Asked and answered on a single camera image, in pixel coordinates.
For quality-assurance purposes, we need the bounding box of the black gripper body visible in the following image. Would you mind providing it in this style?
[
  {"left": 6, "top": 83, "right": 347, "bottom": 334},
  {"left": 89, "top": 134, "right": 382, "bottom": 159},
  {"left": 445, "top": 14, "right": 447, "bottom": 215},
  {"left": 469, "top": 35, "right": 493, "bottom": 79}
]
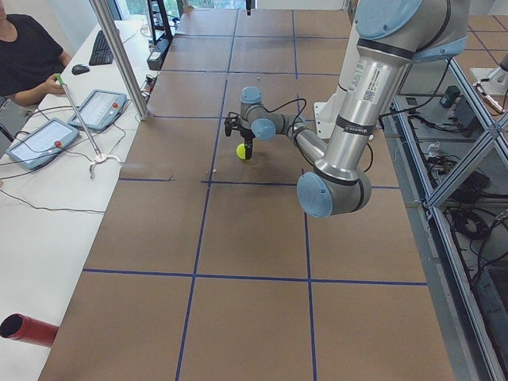
[{"left": 240, "top": 128, "right": 255, "bottom": 146}]

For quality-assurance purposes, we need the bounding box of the yellow tennis ball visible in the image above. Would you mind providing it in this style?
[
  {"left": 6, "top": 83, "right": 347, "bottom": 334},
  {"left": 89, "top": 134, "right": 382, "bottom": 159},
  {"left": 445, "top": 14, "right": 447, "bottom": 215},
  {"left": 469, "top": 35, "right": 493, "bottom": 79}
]
[{"left": 236, "top": 144, "right": 247, "bottom": 160}]

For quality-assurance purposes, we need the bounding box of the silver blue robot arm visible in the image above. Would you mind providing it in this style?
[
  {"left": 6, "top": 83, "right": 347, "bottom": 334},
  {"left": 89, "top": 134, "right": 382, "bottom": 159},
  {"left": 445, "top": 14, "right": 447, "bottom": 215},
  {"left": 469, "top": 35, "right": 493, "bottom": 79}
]
[{"left": 225, "top": 1, "right": 470, "bottom": 218}]

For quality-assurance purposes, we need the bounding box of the black mini computer box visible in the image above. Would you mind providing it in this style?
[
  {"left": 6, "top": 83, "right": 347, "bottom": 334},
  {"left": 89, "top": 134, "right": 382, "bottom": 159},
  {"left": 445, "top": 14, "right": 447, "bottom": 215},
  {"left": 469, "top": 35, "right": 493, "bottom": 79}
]
[{"left": 147, "top": 38, "right": 170, "bottom": 71}]

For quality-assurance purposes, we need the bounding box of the metal reacher grabber stick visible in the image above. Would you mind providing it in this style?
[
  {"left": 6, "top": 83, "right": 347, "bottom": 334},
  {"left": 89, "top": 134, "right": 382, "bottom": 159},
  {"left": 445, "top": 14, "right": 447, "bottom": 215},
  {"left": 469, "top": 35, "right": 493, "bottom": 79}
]
[{"left": 56, "top": 74, "right": 122, "bottom": 180}]

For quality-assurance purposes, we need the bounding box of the far blue teach pendant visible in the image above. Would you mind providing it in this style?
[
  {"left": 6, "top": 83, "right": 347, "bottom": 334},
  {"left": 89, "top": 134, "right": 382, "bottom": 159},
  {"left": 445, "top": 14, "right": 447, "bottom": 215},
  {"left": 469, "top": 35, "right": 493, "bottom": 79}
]
[{"left": 78, "top": 89, "right": 127, "bottom": 132}]

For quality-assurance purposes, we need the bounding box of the blue teach pendant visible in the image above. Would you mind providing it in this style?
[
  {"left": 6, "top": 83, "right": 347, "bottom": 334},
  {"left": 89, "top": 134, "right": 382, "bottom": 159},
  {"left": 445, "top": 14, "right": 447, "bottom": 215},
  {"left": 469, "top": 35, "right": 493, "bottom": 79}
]
[
  {"left": 6, "top": 118, "right": 79, "bottom": 170},
  {"left": 78, "top": 89, "right": 127, "bottom": 132}
]

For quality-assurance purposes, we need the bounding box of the black keyboard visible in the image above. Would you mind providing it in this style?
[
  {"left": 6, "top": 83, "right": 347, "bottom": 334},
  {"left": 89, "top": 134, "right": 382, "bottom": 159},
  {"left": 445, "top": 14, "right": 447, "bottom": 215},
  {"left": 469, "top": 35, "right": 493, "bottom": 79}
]
[{"left": 89, "top": 30, "right": 114, "bottom": 66}]

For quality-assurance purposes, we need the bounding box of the black computer mouse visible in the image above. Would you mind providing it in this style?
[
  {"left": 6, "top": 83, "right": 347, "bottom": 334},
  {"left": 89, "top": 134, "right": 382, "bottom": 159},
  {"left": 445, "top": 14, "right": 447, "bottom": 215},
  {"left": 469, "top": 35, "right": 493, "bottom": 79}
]
[{"left": 71, "top": 64, "right": 90, "bottom": 75}]

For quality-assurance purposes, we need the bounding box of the near blue teach pendant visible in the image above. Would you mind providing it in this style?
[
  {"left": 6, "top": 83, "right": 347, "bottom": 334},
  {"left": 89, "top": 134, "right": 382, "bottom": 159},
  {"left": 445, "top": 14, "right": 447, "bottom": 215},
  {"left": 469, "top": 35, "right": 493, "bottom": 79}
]
[{"left": 6, "top": 118, "right": 79, "bottom": 170}]

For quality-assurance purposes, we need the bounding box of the seated person black shirt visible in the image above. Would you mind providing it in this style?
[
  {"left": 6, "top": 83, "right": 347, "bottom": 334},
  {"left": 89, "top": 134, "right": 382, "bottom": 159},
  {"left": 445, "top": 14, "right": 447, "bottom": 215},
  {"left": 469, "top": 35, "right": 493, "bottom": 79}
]
[{"left": 1, "top": 6, "right": 71, "bottom": 107}]

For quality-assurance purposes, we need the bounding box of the red cylinder tube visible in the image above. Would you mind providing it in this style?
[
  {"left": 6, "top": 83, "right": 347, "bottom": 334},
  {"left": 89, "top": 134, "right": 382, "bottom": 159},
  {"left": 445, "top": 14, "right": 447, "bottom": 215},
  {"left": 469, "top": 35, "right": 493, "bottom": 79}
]
[{"left": 1, "top": 314, "right": 59, "bottom": 348}]

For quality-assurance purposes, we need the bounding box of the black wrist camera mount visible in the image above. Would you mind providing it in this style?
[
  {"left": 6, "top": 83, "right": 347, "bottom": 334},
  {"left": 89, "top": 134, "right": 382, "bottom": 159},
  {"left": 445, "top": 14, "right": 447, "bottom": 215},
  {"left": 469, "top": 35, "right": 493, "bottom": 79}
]
[{"left": 224, "top": 112, "right": 243, "bottom": 137}]

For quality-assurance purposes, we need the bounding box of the white pedestal base plate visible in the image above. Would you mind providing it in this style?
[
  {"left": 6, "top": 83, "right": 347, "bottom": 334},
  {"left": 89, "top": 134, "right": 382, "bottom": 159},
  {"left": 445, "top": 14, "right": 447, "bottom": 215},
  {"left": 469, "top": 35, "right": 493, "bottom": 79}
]
[{"left": 314, "top": 102, "right": 337, "bottom": 139}]

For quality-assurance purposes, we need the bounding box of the aluminium frame post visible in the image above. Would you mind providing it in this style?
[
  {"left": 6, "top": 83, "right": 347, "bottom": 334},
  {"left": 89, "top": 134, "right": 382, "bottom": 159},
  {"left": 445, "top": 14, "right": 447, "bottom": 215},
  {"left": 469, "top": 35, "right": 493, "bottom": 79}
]
[{"left": 90, "top": 0, "right": 149, "bottom": 121}]

